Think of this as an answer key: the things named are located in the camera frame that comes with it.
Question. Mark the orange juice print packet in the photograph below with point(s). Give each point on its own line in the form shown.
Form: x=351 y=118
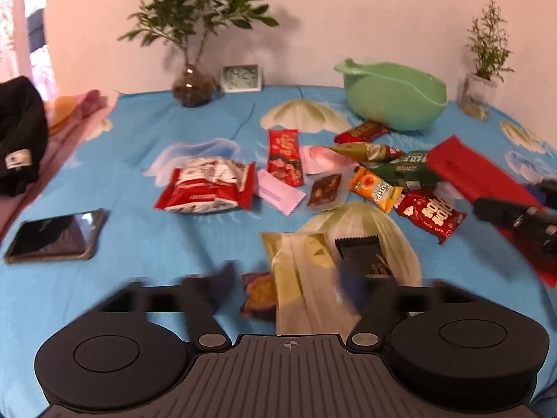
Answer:
x=372 y=187

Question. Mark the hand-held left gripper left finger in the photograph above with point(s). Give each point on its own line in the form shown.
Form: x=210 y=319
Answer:
x=219 y=281

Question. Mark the black snack packet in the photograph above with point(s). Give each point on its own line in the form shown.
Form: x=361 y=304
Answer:
x=361 y=250

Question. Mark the pink cloth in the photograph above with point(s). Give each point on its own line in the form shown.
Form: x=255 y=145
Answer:
x=52 y=156

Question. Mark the purple sweet potato packet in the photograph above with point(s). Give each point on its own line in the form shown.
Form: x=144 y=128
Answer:
x=256 y=296

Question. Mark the red and white snack bag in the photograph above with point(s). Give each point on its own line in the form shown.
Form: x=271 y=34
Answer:
x=204 y=185

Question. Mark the gold snack packet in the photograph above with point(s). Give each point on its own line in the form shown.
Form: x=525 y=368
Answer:
x=296 y=278

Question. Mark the green and gold cone packet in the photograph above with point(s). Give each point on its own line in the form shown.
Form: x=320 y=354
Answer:
x=365 y=151

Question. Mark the green plastic bowl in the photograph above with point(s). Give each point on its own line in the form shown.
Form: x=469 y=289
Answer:
x=391 y=109

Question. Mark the small plant in glass cup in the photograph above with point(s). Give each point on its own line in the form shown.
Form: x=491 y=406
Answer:
x=476 y=96

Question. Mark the patterned window curtain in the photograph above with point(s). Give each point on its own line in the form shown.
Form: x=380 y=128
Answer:
x=17 y=39

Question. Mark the clear packet of brown nougat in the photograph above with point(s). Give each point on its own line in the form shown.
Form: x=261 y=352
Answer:
x=324 y=189

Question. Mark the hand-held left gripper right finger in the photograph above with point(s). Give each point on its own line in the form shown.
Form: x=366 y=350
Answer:
x=348 y=285

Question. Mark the pale lilac packet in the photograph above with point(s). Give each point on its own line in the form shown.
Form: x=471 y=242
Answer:
x=278 y=192

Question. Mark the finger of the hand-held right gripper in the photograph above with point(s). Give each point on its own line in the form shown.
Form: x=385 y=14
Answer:
x=541 y=191
x=491 y=211

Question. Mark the black smartphone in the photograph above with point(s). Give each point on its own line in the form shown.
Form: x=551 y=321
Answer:
x=52 y=235

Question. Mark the red and brown snack bar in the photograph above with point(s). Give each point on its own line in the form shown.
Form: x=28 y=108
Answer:
x=361 y=131

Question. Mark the blue floral tablecloth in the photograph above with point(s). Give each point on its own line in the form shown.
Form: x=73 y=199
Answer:
x=152 y=235

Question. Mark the red packet with white letters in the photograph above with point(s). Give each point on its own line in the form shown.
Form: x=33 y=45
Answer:
x=428 y=213

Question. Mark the leafy plant in glass vase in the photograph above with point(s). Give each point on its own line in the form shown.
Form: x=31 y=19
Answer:
x=191 y=89

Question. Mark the large plain red bag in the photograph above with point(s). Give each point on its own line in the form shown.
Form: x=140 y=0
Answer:
x=470 y=170

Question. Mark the black cap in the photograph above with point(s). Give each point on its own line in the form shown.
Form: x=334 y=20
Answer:
x=21 y=139

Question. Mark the orange plate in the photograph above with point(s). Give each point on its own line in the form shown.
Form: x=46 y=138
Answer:
x=61 y=113

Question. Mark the white digital clock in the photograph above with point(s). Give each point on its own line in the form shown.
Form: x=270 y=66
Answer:
x=241 y=78

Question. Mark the red candy packet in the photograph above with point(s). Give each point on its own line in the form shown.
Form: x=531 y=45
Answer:
x=285 y=156

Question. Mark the pink peach print packet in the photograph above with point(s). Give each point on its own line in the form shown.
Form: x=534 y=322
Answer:
x=317 y=159

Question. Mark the dark green snack packet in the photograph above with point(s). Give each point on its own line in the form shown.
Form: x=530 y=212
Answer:
x=404 y=170

